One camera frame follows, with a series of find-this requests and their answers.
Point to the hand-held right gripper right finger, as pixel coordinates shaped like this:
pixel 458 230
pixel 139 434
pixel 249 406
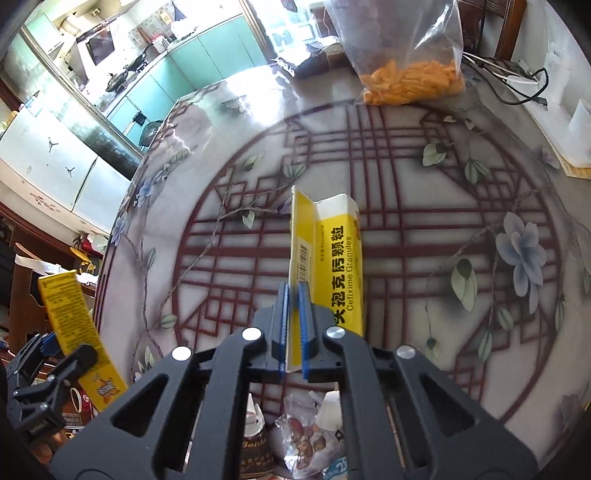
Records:
pixel 304 323

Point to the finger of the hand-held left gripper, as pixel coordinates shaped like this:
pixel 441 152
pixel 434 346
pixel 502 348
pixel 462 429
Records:
pixel 48 344
pixel 69 369

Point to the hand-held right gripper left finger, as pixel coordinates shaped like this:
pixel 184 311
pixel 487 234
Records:
pixel 282 323

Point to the yellow orange carton box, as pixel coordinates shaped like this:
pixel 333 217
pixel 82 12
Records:
pixel 74 318

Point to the yellow white medicine box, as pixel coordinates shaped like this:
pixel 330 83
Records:
pixel 337 258

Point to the dark brown coffee packet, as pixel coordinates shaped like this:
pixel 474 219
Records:
pixel 256 457

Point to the red round container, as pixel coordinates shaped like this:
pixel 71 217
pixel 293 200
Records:
pixel 81 400

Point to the red fire extinguisher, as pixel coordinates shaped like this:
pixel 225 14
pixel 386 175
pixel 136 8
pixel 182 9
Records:
pixel 87 244

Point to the clear snack wrapper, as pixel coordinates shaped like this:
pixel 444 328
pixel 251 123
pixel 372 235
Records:
pixel 304 438

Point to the table with floral cloth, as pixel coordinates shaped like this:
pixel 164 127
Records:
pixel 415 194

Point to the plastic bag of orange snacks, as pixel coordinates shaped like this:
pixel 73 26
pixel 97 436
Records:
pixel 406 83

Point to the black wok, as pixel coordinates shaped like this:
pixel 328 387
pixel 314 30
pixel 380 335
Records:
pixel 115 83

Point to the teal kitchen cabinets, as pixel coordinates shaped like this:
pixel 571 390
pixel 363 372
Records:
pixel 198 60

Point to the black frying pan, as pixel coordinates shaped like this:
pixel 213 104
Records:
pixel 138 60

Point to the black range hood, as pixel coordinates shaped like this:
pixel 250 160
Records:
pixel 99 48

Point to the light wooden board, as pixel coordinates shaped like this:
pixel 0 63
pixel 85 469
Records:
pixel 577 168

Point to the brown wooden chair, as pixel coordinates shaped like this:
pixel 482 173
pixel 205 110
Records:
pixel 510 32

